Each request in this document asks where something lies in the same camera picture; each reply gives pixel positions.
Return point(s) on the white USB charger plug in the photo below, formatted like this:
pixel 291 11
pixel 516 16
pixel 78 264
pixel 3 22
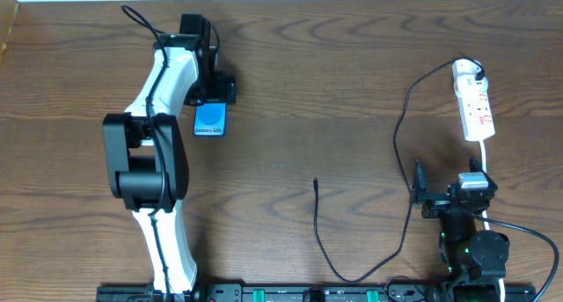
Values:
pixel 468 84

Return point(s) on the white power strip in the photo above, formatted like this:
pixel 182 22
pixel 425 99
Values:
pixel 475 111

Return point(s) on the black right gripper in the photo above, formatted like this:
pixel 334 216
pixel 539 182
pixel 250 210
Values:
pixel 441 197

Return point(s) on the blue Galaxy smartphone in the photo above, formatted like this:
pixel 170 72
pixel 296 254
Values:
pixel 210 119

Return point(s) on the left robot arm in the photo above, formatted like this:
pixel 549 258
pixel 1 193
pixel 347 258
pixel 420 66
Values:
pixel 146 159

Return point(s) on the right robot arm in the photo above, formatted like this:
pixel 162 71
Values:
pixel 476 258

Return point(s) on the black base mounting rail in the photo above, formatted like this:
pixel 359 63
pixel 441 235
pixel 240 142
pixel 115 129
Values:
pixel 399 292

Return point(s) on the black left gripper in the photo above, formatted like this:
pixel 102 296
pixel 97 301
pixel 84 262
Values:
pixel 220 89

